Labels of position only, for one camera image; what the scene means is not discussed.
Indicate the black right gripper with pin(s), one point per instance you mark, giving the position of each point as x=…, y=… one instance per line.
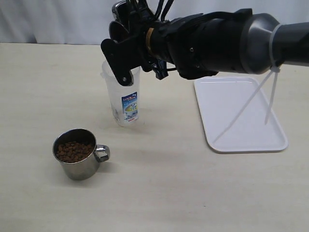
x=146, y=47

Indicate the steel mug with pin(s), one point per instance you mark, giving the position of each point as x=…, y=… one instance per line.
x=79, y=154
x=119, y=28

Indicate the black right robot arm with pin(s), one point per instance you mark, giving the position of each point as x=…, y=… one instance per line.
x=203, y=44

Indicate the clear plastic container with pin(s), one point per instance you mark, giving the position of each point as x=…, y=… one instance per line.
x=124, y=100

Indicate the white curtain backdrop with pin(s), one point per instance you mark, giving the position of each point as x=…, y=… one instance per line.
x=87, y=21

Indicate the white plastic tray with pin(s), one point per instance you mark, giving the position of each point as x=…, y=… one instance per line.
x=234, y=114

